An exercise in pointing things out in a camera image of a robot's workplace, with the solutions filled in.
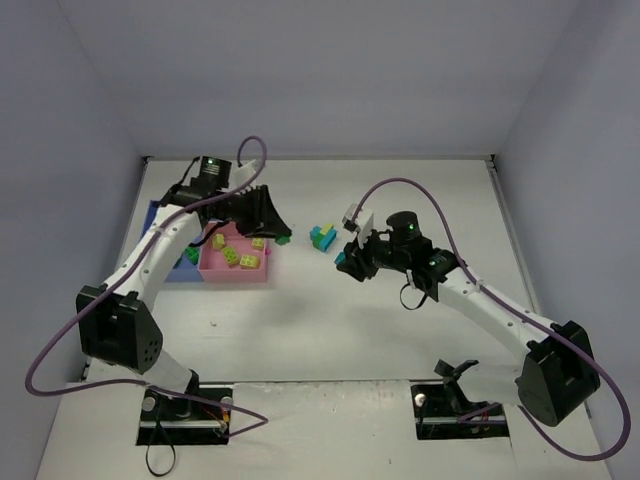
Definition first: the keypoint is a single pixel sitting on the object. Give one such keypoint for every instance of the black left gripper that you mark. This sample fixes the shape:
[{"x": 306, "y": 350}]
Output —
[{"x": 255, "y": 209}]

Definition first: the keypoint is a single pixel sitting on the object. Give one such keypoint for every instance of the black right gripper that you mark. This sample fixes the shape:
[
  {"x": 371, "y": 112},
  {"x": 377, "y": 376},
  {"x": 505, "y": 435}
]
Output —
[{"x": 361, "y": 255}]

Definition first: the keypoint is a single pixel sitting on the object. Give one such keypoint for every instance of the pale yellow lego brick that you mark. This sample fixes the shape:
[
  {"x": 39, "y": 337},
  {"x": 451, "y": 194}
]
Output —
[{"x": 258, "y": 244}]

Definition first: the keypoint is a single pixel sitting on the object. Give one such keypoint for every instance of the small green lego brick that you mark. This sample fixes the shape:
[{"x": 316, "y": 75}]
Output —
[{"x": 283, "y": 240}]

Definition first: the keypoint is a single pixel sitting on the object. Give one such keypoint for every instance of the lime green lego brick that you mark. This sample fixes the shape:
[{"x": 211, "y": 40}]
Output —
[{"x": 230, "y": 255}]

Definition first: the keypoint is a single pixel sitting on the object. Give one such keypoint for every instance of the yellow printed lego brick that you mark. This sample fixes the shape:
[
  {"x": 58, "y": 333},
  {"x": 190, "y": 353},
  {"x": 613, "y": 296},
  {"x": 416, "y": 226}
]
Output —
[{"x": 248, "y": 261}]

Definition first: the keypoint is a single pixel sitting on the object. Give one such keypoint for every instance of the green yellow teal lego cluster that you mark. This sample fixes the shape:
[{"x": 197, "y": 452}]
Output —
[{"x": 340, "y": 258}]

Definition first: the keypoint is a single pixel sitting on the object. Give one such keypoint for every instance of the dark green lego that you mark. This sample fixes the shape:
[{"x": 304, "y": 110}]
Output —
[{"x": 193, "y": 255}]

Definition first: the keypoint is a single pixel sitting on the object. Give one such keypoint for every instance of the teal green lego stack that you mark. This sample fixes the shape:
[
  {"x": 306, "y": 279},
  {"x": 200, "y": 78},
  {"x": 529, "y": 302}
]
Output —
[{"x": 323, "y": 237}]

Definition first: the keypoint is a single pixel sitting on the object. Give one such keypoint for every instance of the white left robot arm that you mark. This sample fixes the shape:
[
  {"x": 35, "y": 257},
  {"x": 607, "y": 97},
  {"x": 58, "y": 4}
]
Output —
[{"x": 116, "y": 324}]

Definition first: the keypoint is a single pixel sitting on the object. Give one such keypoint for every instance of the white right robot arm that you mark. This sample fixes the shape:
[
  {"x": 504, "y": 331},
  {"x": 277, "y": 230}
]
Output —
[{"x": 550, "y": 374}]

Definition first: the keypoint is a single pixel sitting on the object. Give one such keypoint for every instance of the pink plastic bin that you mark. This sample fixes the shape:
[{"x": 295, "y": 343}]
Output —
[{"x": 213, "y": 268}]

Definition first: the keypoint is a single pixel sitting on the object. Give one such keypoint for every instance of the blue plastic bin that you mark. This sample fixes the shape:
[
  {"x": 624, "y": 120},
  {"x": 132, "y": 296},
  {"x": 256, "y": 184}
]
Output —
[{"x": 183, "y": 271}]

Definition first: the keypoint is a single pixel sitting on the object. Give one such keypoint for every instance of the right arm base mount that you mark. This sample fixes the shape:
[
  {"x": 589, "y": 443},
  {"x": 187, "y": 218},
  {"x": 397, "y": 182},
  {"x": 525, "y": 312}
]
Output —
[{"x": 442, "y": 412}]

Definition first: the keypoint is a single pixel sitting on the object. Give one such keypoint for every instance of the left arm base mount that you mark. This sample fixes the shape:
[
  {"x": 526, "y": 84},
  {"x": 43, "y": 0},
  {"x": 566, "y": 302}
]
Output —
[{"x": 166, "y": 421}]

